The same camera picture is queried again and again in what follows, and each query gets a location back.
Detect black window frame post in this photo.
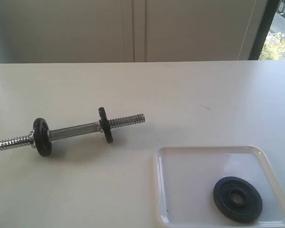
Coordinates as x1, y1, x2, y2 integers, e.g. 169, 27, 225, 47
248, 0, 280, 60

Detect white plastic tray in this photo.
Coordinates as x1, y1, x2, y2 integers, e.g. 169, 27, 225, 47
155, 146, 285, 228

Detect chrome threaded dumbbell bar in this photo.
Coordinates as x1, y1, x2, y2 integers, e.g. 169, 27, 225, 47
0, 114, 145, 151

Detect black weight plate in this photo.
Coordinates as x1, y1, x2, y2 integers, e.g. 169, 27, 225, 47
98, 107, 113, 143
33, 118, 52, 157
213, 176, 263, 224

